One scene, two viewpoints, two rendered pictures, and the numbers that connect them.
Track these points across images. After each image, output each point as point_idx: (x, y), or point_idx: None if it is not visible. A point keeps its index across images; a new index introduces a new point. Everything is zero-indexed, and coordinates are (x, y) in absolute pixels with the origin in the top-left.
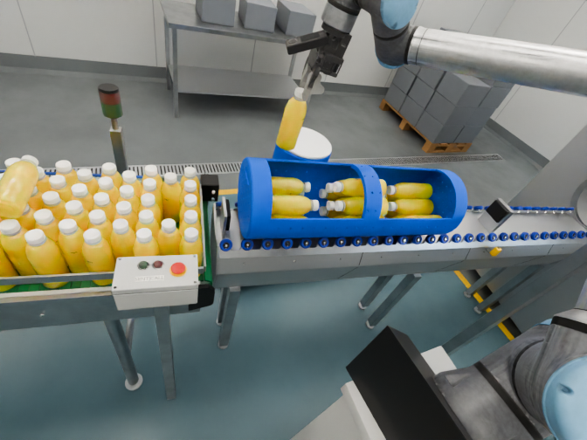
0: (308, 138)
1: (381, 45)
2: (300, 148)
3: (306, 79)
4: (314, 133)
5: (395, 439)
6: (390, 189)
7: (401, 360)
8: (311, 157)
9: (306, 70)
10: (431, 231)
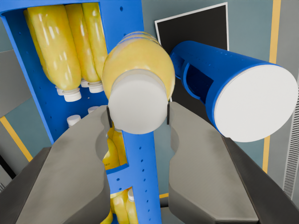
0: (263, 113)
1: None
2: (236, 96)
3: (175, 147)
4: (276, 124)
5: None
6: (129, 195)
7: None
8: (216, 110)
9: (190, 176)
10: None
